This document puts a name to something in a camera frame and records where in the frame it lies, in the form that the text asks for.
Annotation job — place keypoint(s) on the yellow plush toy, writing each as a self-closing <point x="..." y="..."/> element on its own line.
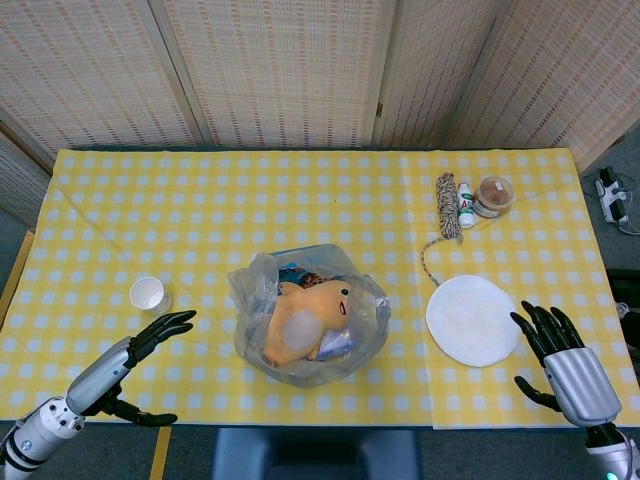
<point x="305" y="325"/>

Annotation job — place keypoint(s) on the blue snack packet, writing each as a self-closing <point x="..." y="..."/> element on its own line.
<point x="300" y="274"/>

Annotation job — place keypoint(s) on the white round plate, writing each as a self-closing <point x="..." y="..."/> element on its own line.
<point x="471" y="320"/>

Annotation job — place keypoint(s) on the white paper cup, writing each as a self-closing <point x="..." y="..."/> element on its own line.
<point x="148" y="294"/>

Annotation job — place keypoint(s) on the small white drink bottle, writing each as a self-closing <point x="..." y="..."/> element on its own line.
<point x="465" y="205"/>

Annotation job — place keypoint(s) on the clear lidded food cup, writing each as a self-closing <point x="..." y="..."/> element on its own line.
<point x="493" y="197"/>

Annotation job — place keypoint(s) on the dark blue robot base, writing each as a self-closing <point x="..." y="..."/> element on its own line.
<point x="315" y="454"/>

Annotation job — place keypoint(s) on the folding woven screen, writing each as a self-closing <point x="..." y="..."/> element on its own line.
<point x="280" y="70"/>

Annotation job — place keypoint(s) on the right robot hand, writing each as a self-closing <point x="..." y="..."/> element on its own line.
<point x="575" y="367"/>

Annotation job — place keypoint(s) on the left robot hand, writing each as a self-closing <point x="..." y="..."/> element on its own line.
<point x="102" y="372"/>

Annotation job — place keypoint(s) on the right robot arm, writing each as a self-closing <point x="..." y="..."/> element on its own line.
<point x="611" y="447"/>

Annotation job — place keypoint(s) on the clear plastic bag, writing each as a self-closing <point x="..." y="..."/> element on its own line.
<point x="305" y="320"/>

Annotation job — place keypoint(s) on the yellow checkered tablecloth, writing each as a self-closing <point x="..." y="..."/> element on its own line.
<point x="210" y="210"/>

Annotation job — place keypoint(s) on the white power strip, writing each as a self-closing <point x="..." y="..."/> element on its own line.
<point x="611" y="197"/>

